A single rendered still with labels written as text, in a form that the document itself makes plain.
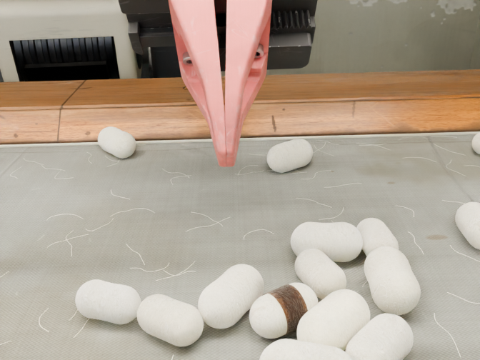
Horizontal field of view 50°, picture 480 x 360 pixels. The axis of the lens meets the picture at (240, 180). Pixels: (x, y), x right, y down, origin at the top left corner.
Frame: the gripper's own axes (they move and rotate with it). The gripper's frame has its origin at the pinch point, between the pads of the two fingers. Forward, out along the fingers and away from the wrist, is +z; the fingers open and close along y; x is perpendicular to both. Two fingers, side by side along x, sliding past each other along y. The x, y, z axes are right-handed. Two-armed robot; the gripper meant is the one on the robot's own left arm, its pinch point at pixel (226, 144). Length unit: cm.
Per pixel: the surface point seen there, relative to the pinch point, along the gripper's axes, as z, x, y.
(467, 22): -148, 163, 110
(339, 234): 3.1, 4.3, 5.6
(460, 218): 1.8, 6.3, 12.8
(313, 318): 7.8, 0.3, 3.2
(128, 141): -8.2, 13.8, -7.5
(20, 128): -11.8, 17.2, -17.5
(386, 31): -144, 163, 73
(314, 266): 5.0, 3.1, 3.9
